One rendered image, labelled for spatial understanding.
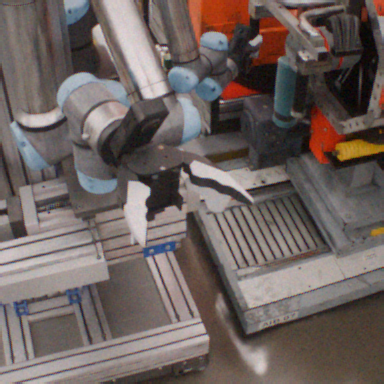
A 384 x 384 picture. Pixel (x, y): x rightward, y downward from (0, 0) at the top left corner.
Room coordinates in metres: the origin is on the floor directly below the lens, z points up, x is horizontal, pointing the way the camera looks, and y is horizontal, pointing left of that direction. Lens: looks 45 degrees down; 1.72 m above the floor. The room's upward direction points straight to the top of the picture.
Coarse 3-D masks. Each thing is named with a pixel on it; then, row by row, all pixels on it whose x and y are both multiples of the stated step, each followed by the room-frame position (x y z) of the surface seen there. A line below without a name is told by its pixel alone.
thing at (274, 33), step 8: (248, 0) 1.93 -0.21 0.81; (248, 16) 1.93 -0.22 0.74; (296, 16) 2.07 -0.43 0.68; (248, 24) 1.93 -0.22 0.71; (264, 24) 1.95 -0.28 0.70; (272, 24) 1.96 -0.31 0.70; (280, 24) 1.97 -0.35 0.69; (264, 32) 1.93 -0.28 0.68; (272, 32) 1.93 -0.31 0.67; (280, 32) 1.94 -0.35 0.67; (288, 32) 1.96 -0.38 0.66; (264, 40) 1.92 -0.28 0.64; (272, 40) 1.94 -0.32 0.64; (280, 40) 1.95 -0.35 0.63; (264, 48) 1.93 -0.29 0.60; (272, 48) 1.94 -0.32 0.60; (280, 48) 1.95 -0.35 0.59; (264, 56) 1.93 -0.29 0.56; (272, 56) 1.94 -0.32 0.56; (280, 56) 1.95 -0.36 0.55; (256, 64) 1.92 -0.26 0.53; (264, 64) 1.93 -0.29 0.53
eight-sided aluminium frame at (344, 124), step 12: (372, 0) 1.39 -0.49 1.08; (300, 12) 1.76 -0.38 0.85; (372, 12) 1.38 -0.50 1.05; (312, 24) 1.76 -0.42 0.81; (372, 24) 1.37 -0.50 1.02; (312, 84) 1.63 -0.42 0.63; (324, 84) 1.64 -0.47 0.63; (312, 96) 1.61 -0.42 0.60; (324, 96) 1.61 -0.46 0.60; (372, 96) 1.30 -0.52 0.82; (324, 108) 1.53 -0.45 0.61; (336, 108) 1.53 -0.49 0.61; (372, 108) 1.29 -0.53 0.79; (336, 120) 1.45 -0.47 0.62; (348, 120) 1.39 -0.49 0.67; (360, 120) 1.33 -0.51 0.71; (372, 120) 1.27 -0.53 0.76; (348, 132) 1.37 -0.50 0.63
